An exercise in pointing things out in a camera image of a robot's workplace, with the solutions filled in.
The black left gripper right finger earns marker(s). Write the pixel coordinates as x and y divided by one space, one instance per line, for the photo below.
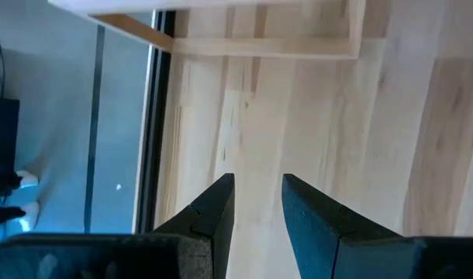
310 224

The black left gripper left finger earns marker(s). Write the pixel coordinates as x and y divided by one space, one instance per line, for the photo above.
217 217

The wooden slatted shelf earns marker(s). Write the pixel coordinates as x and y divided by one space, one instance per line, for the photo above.
259 46

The white rounded object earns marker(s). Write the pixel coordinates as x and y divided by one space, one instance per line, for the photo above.
29 179

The black aluminium table frame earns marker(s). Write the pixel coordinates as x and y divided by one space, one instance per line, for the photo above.
159 116

